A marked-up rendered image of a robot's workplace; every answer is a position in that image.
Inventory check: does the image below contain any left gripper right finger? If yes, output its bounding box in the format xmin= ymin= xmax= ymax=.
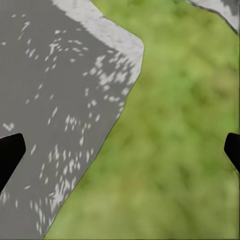
xmin=224 ymin=132 xmax=240 ymax=173

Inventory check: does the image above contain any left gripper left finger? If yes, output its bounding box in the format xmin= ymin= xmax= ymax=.
xmin=0 ymin=132 xmax=26 ymax=193

